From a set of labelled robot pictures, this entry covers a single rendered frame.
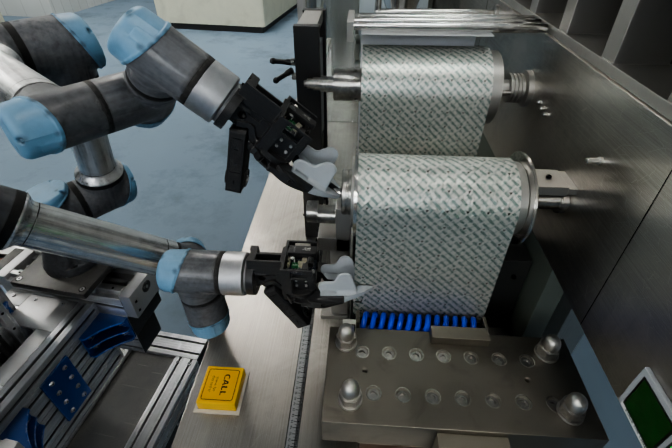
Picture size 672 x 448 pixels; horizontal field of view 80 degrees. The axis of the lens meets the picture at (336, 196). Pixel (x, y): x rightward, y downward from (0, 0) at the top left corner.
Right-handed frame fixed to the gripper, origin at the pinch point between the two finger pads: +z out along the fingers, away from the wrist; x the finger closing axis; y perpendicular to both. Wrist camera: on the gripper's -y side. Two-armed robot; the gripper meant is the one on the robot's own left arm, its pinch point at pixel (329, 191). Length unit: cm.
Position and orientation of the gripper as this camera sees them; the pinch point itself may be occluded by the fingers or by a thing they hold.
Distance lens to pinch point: 62.7
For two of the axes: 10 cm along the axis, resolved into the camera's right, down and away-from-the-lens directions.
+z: 7.7, 5.5, 3.4
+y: 6.4, -5.9, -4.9
